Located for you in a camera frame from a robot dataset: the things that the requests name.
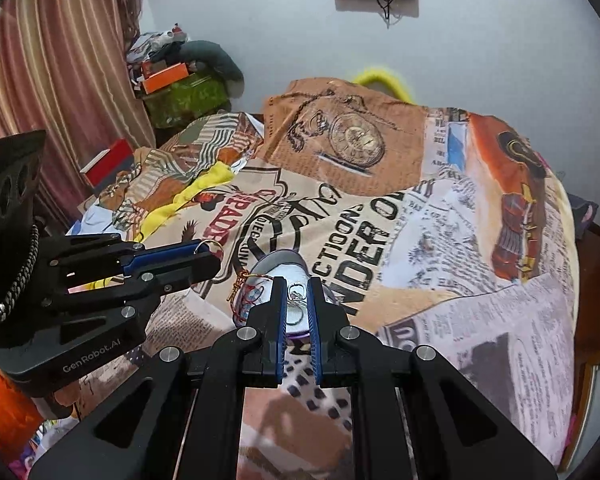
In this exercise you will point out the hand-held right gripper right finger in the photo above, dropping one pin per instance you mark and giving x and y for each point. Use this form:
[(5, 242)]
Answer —
[(320, 310)]

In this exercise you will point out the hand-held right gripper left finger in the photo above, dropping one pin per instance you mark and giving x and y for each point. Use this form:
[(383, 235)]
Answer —
[(275, 310)]

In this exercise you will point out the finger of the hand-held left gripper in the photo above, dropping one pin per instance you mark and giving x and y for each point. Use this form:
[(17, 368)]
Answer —
[(165, 255), (190, 272)]

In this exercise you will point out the purple heart-shaped tin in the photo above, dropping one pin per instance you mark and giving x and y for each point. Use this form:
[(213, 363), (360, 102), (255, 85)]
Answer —
[(295, 265)]

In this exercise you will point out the orange cloth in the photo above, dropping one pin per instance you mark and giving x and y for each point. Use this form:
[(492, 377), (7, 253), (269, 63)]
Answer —
[(5, 405)]

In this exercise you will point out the red and white box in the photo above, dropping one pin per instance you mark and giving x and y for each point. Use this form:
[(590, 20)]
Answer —
[(107, 165)]

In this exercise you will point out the newspaper print blanket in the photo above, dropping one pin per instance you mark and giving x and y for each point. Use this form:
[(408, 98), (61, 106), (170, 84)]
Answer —
[(430, 260)]

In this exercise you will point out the green patterned box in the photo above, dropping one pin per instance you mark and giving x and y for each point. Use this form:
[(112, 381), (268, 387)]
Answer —
[(185, 102)]

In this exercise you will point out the orange box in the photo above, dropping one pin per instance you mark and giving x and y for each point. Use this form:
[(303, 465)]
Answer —
[(165, 79)]

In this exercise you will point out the pile of clothes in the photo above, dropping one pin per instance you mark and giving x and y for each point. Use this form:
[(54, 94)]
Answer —
[(150, 47)]

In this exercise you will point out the striped red curtain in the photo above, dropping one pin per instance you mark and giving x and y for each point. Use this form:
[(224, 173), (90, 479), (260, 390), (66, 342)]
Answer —
[(55, 60)]

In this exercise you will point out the yellow hoop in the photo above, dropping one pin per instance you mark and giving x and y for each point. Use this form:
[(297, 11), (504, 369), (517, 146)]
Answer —
[(380, 77)]

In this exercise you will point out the dark bag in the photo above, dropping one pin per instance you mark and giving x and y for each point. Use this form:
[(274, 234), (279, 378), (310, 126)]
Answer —
[(582, 210)]

